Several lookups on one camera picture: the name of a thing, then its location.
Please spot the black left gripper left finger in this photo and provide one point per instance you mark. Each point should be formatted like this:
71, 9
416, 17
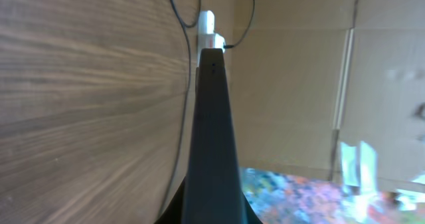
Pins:
173, 212

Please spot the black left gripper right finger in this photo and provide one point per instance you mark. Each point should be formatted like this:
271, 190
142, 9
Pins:
251, 217

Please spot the blue Galaxy smartphone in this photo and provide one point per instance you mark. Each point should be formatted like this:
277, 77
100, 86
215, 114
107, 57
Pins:
212, 185

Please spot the white power strip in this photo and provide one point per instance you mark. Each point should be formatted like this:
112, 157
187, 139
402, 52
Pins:
205, 35

